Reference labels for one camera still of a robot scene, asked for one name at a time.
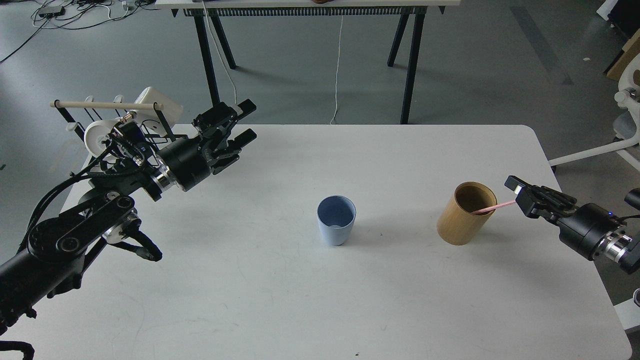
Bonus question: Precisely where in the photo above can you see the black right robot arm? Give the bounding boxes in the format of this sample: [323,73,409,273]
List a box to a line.
[504,175,639,275]

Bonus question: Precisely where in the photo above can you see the background table black legs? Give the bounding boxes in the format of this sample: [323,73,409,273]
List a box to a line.
[155,0,461,125]

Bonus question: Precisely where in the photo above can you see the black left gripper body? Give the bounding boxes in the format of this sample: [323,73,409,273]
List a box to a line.
[158,135,211,192]

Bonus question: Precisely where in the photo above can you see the white round mug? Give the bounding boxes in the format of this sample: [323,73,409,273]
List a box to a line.
[83,119,118,158]

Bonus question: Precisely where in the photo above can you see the white hanging cable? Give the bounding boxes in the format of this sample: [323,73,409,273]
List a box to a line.
[329,15,345,125]

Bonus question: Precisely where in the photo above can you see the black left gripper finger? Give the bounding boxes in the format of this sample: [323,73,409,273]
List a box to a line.
[207,129,258,175]
[193,99,258,143]

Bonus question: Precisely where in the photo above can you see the black wire mug rack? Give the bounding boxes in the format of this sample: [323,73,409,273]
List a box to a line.
[50,99,190,178]

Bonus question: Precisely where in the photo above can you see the pink chopstick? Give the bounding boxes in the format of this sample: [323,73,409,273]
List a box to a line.
[471,200,516,215]

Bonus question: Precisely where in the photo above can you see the floor cables and power strip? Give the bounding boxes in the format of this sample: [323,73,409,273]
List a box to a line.
[0,0,157,63]

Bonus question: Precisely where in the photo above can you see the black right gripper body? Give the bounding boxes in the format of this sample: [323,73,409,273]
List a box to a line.
[545,193,625,261]

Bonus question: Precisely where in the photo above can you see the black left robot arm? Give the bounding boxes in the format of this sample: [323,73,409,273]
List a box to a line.
[1,99,257,333]

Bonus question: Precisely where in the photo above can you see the white square mug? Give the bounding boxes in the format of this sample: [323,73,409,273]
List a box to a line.
[131,86,184,132]

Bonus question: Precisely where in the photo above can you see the white office chair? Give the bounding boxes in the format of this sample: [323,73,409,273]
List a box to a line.
[548,64,640,173]

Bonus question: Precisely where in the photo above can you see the cardboard box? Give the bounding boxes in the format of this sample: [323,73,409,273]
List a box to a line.
[605,28,640,81]

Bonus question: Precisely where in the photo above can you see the bamboo cylinder holder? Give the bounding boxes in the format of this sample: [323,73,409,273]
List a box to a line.
[436,181,498,246]

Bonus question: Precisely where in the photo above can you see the blue plastic cup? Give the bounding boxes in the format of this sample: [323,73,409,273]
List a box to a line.
[317,194,357,246]

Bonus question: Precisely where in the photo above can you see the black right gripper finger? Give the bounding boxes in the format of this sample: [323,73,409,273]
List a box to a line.
[515,189,569,220]
[504,175,576,208]

